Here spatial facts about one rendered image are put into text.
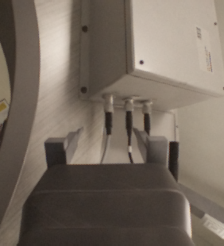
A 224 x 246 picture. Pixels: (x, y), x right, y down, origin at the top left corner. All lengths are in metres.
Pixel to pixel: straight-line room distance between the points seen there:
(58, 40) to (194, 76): 0.20
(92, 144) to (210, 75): 0.20
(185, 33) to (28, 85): 0.21
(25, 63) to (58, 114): 0.08
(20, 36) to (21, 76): 0.05
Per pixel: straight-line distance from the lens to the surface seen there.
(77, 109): 0.28
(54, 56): 0.30
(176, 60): 0.24
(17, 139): 0.21
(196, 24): 0.32
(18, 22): 0.25
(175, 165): 0.36
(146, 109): 0.30
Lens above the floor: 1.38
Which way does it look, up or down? 29 degrees up
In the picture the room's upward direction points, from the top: 45 degrees clockwise
